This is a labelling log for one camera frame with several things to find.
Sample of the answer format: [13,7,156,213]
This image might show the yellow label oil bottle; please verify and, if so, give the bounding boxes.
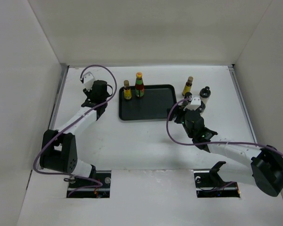
[182,76,193,96]
[123,80,132,100]

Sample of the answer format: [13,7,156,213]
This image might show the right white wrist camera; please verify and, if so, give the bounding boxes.
[185,96,201,110]

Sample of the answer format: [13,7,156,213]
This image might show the green label sauce bottle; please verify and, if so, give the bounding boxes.
[135,72,144,98]

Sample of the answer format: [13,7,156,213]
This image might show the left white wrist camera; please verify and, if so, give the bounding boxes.
[81,72,95,91]

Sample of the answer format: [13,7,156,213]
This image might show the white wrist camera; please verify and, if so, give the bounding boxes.
[185,96,201,110]
[81,72,95,91]

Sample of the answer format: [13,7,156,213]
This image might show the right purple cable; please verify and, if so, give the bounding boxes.
[166,98,283,165]

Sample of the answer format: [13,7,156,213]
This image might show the clear salt grinder jar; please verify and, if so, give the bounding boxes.
[197,101,206,113]

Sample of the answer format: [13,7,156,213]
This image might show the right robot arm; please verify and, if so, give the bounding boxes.
[167,104,283,197]

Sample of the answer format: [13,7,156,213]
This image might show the white pepper grinder jar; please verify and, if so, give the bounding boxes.
[199,86,211,105]

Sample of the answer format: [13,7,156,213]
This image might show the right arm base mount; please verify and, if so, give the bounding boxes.
[193,161,240,198]

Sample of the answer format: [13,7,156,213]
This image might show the black plastic tray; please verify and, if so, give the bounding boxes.
[118,84,177,121]

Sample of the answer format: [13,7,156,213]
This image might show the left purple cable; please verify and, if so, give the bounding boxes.
[33,64,118,197]

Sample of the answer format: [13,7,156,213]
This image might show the black label spice jar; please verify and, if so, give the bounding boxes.
[184,92,192,101]

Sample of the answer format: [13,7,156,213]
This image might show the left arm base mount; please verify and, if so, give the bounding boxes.
[64,170,112,199]

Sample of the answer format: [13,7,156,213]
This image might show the purple cable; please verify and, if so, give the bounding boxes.
[166,98,283,165]
[33,64,118,197]

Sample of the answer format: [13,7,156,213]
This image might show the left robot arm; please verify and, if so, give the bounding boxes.
[38,80,112,188]

